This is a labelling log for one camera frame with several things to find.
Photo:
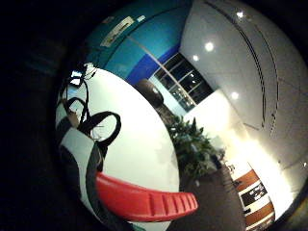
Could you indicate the small lit screen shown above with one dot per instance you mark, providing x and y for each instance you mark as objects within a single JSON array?
[{"x": 76, "y": 78}]

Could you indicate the dark round chair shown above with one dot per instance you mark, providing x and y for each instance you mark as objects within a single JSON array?
[{"x": 150, "y": 91}]

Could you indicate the green potted plant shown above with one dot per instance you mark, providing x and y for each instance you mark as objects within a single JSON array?
[{"x": 191, "y": 149}]

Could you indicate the large dark window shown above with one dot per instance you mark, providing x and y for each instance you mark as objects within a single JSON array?
[{"x": 184, "y": 82}]

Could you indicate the round ceiling lamp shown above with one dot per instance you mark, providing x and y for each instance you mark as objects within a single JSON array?
[
  {"x": 235, "y": 95},
  {"x": 209, "y": 46},
  {"x": 240, "y": 14},
  {"x": 195, "y": 58}
]

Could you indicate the orange and white striped pillar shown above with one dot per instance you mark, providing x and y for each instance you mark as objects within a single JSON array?
[{"x": 256, "y": 200}]

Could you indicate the pale wall sign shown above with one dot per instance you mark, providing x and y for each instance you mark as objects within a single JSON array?
[{"x": 117, "y": 31}]

